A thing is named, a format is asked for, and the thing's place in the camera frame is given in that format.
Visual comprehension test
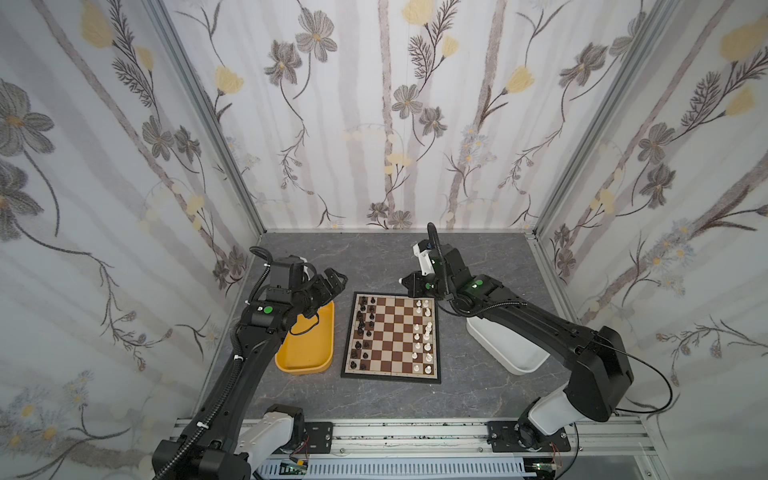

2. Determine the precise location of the brown folding chess board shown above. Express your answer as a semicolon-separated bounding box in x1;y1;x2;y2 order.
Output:
340;291;441;384

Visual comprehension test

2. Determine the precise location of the yellow plastic tray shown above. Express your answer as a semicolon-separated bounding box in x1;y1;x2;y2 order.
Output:
275;302;335;376

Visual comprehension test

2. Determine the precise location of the white plastic tray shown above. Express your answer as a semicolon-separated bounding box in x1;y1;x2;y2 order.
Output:
466;317;550;376

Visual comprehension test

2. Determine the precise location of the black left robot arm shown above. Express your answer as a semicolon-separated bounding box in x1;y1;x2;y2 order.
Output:
152;246;348;479

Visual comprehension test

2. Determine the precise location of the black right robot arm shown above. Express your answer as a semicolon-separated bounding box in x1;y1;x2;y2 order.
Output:
400;240;634;437

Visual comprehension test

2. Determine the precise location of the black right corrugated cable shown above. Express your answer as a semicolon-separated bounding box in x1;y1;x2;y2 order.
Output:
425;222;448;295

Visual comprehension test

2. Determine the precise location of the black corrugated cable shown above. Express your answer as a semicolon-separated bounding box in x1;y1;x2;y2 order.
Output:
425;222;448;295
152;359;247;480

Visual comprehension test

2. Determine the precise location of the black left corrugated cable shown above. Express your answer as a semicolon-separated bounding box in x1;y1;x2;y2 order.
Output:
152;359;247;480

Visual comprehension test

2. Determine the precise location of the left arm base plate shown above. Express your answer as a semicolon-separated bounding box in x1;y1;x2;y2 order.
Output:
292;422;334;457

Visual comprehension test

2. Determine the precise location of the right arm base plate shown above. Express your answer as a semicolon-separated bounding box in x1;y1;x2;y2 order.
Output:
486;420;572;453

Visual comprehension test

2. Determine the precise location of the white slotted cable duct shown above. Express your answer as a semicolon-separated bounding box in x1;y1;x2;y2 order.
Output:
257;458;537;479

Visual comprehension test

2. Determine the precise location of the aluminium mounting rail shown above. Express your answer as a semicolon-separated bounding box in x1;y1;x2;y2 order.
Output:
170;417;661;463

